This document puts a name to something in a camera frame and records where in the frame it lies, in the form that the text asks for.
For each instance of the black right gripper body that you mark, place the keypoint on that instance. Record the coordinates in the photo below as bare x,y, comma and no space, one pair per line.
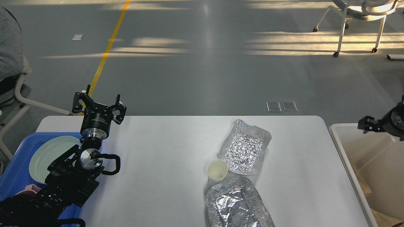
393,121

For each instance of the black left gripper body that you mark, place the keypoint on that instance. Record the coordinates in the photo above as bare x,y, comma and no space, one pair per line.
96,122

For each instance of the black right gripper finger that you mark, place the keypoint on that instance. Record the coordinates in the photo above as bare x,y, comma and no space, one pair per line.
368,123

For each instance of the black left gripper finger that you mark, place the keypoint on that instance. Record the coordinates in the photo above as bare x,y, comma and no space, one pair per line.
82,102
117,111

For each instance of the light green plate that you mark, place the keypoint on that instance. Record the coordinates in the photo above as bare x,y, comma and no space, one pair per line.
47,153

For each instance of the brown paper bag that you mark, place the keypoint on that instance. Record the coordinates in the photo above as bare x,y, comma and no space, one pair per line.
381,219

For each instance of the pink mug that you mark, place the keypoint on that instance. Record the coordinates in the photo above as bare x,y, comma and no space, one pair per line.
30,190

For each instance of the white paper cup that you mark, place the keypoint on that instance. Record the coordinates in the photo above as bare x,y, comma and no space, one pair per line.
217,170

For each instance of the foil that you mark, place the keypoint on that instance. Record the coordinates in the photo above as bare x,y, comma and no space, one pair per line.
244,148

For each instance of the foil container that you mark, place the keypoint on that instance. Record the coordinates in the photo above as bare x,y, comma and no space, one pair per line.
236,203

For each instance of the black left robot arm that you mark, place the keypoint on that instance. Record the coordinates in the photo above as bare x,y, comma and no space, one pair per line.
93,158

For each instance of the white plastic bin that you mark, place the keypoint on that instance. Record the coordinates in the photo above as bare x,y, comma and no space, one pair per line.
379,159

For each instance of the white floor marker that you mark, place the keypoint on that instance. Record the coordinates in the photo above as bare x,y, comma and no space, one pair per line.
77,37

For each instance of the white chair left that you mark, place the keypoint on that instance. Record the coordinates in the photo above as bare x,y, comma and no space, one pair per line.
12,113

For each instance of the clear floor plate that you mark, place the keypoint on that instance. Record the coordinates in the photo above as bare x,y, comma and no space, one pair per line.
290,106
274,107

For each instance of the person in grey sweater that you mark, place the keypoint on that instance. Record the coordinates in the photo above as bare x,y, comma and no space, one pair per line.
11,56

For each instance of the blue plastic tray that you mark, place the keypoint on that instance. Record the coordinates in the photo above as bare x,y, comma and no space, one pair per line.
14,170

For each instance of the white office chair right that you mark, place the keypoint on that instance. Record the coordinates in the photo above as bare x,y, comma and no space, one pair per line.
366,10

